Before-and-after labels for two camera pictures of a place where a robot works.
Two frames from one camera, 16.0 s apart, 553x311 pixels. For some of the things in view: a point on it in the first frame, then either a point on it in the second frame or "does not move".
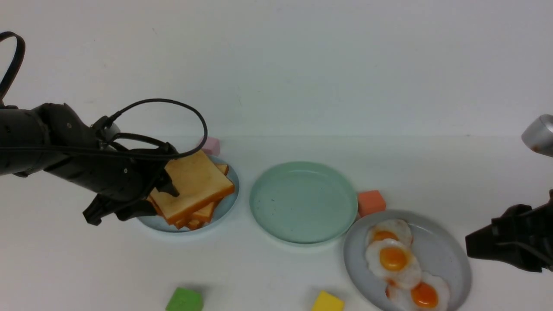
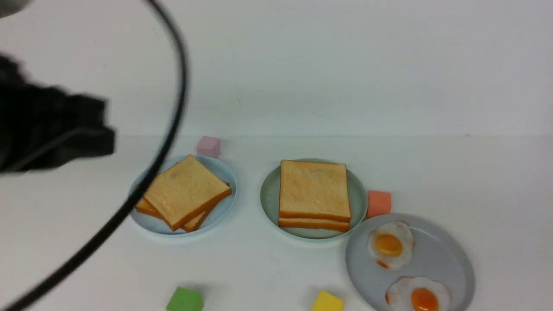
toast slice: [206, 213] to [314, 190]
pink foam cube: [211, 146] does not move
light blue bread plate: [155, 222] does not move
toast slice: [198, 181] to [330, 225]
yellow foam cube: [327, 302] does not move
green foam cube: [185, 299] does not move
